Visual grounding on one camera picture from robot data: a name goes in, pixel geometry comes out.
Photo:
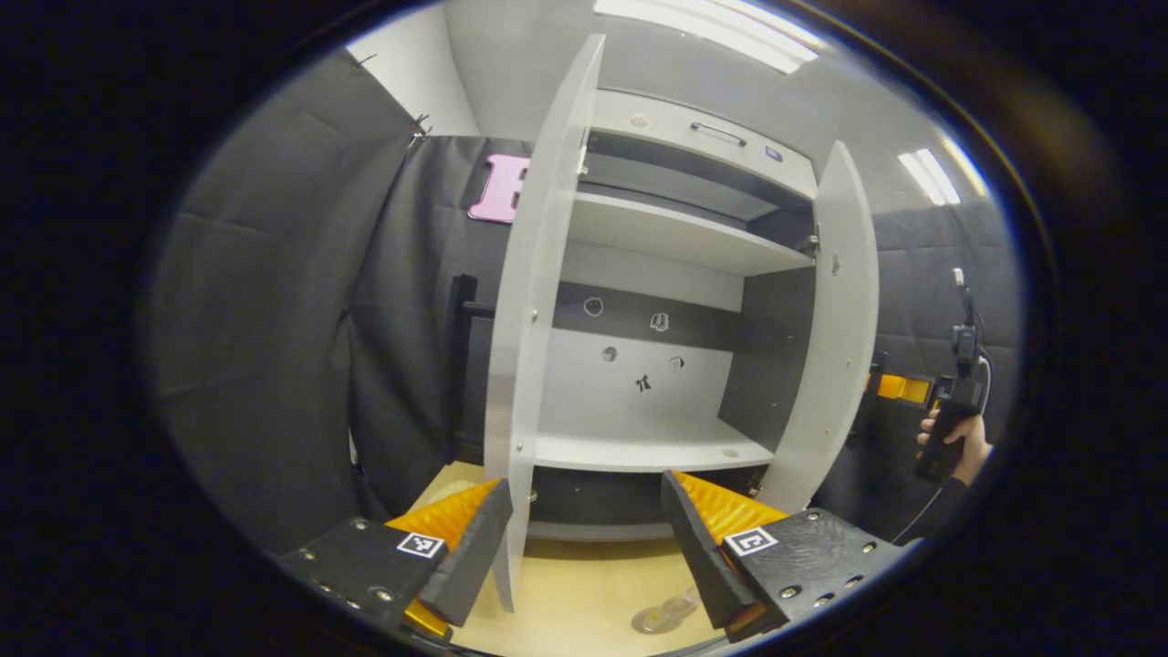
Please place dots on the large ceiling light panel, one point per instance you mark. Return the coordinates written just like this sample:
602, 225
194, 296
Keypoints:
712, 32

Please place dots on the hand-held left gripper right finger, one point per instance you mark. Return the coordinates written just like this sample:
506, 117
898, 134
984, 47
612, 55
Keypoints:
698, 557

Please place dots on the white and grey cabinet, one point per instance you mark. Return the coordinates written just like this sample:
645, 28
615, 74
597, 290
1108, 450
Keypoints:
675, 237

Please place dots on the white cabinet drawer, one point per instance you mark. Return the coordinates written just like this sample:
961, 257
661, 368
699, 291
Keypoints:
666, 132

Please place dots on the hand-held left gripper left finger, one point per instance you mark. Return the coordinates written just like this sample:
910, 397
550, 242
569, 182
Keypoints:
479, 547

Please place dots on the small ceiling light panel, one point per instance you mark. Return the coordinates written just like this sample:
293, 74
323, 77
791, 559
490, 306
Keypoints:
929, 176

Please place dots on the white cabinet door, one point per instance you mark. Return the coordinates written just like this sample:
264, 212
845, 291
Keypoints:
538, 319
835, 365

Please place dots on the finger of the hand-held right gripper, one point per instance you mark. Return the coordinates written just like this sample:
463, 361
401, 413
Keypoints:
903, 389

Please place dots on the metal cloth clip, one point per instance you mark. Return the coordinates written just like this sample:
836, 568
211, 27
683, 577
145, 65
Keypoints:
420, 128

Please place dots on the clear glass bottle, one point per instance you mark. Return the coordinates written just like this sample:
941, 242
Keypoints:
682, 602

